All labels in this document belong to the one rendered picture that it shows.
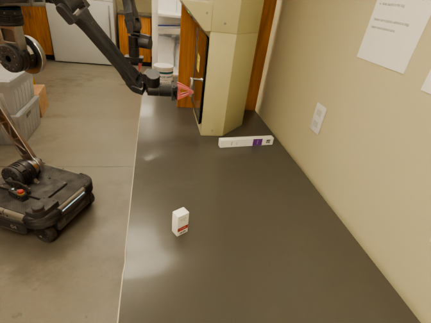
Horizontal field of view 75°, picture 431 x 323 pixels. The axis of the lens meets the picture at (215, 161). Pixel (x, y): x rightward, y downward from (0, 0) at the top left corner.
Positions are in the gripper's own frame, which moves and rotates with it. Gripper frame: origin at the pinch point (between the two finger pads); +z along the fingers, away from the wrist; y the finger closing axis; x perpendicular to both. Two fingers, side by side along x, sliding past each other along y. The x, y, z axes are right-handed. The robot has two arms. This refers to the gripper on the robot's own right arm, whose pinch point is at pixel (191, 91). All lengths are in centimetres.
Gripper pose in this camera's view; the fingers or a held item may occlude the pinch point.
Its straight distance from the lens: 134.9
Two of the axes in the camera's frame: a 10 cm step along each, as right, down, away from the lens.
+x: -1.1, 8.5, 5.2
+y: -1.7, -5.3, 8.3
